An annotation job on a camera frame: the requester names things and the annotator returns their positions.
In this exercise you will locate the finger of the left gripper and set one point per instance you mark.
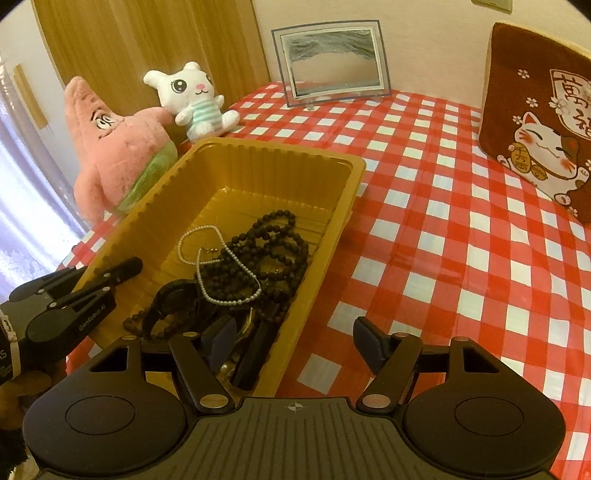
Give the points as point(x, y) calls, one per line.
point(54, 333)
point(57, 284)

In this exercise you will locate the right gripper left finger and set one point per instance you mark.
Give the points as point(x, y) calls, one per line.
point(197, 359)

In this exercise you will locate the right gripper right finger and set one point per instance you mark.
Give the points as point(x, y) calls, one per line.
point(393, 361)

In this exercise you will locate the person left hand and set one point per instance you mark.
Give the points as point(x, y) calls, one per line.
point(16, 393)

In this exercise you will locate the sheer white curtain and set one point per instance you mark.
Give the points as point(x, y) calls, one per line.
point(39, 222)

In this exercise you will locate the red white checkered tablecloth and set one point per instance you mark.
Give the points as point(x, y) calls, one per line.
point(442, 242)

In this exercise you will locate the pink starfish plush toy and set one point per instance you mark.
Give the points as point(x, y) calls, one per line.
point(121, 157)

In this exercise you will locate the white bunny plush toy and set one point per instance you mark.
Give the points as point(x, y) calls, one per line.
point(189, 96)

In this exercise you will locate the wooden door panel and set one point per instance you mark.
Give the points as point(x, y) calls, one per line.
point(112, 44)

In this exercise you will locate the brown lucky cat cushion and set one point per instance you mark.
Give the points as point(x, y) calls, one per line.
point(536, 113)

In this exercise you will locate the framed sand picture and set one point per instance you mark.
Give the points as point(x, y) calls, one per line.
point(332, 61)

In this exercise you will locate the wooden wall hook strip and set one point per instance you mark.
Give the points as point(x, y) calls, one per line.
point(29, 98)

